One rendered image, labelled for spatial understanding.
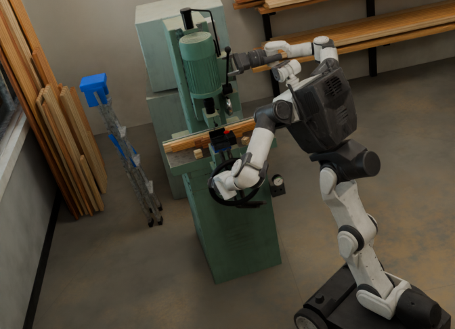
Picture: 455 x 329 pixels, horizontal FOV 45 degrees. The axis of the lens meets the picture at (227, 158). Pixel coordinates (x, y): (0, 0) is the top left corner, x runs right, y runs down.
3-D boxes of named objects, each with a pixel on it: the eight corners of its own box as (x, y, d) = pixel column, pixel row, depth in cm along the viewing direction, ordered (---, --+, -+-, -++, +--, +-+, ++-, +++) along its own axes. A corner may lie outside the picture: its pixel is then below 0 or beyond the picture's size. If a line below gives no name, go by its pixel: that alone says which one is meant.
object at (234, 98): (226, 114, 322) (223, 95, 316) (223, 110, 328) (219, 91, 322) (242, 110, 323) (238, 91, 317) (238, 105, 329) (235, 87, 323)
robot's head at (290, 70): (305, 75, 248) (296, 57, 246) (288, 84, 244) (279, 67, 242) (297, 78, 254) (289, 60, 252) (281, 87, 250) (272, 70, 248)
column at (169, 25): (194, 145, 329) (166, 30, 293) (187, 130, 348) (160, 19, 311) (229, 135, 333) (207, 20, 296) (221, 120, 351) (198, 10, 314)
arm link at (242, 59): (232, 49, 283) (254, 42, 284) (231, 59, 292) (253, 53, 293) (240, 68, 278) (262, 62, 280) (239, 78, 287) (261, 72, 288)
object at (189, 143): (172, 152, 306) (170, 146, 304) (172, 151, 308) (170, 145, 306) (277, 122, 315) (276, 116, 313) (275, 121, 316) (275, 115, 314)
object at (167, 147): (165, 153, 307) (163, 145, 305) (164, 151, 309) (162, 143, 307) (265, 124, 316) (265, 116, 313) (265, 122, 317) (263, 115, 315)
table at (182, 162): (175, 186, 288) (172, 177, 284) (166, 159, 313) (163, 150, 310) (284, 154, 296) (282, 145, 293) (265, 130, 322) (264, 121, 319)
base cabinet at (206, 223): (214, 286, 339) (191, 193, 303) (195, 231, 389) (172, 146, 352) (282, 263, 345) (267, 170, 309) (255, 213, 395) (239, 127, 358)
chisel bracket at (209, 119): (210, 131, 302) (206, 118, 297) (204, 121, 313) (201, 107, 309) (223, 128, 303) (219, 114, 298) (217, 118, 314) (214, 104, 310)
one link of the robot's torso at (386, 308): (412, 299, 276) (412, 280, 270) (391, 324, 266) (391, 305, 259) (376, 282, 290) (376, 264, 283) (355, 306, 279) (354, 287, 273)
